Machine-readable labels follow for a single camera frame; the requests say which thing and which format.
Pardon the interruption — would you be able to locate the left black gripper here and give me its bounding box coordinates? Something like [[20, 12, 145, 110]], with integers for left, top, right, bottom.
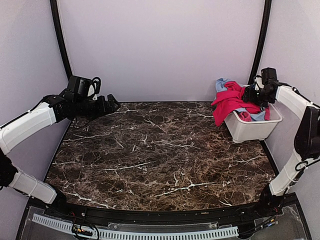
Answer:
[[74, 93, 121, 121]]

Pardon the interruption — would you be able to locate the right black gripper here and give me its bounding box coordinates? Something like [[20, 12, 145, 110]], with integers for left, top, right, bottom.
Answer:
[[242, 87, 273, 108]]

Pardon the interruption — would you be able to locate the red t-shirt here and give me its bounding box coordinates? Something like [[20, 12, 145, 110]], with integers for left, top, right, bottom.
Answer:
[[211, 80, 261, 126]]

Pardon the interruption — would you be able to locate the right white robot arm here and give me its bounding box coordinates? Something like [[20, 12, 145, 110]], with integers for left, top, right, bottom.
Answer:
[[242, 83, 320, 217]]

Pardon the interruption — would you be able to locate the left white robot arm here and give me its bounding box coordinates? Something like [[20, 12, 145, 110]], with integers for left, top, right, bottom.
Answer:
[[0, 94, 121, 218]]

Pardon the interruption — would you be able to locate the white plastic laundry bin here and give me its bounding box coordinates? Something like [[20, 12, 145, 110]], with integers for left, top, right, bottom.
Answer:
[[223, 104, 283, 143]]

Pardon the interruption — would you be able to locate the pink garment in bin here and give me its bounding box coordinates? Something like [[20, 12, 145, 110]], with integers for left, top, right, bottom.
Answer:
[[235, 107, 271, 122]]

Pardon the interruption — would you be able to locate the light blue shirt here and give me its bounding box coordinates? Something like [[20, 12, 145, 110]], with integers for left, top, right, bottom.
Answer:
[[215, 77, 267, 122]]

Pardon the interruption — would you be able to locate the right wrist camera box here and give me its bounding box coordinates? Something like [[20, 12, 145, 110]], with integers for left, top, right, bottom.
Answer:
[[261, 67, 278, 82]]

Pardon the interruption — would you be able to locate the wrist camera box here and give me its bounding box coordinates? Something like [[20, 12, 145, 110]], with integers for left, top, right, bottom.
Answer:
[[261, 67, 278, 82], [66, 75, 92, 97]]

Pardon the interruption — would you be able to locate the right black frame post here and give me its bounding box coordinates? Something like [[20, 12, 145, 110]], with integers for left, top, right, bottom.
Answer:
[[248, 0, 272, 85]]

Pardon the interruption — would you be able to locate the black frame post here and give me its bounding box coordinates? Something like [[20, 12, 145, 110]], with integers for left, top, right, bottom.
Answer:
[[49, 0, 72, 80], [248, 0, 272, 85]]

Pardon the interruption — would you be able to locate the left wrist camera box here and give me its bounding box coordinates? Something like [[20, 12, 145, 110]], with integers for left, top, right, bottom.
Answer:
[[66, 75, 92, 97]]

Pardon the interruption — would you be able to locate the left black frame post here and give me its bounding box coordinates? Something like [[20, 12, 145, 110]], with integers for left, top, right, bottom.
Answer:
[[49, 0, 72, 80]]

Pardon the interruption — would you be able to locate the right electronics board with wires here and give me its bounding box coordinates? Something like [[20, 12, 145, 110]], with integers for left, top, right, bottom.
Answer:
[[254, 215, 278, 232]]

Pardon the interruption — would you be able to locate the electronics board with wires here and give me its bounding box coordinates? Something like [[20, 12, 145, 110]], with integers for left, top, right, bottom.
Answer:
[[68, 211, 100, 240], [254, 215, 278, 232]]

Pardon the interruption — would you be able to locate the white slotted cable duct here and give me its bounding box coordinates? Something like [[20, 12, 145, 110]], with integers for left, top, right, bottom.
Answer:
[[31, 213, 239, 240]]

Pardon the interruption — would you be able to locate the left electronics board with wires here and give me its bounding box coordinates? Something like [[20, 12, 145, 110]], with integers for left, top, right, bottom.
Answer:
[[68, 211, 100, 240]]

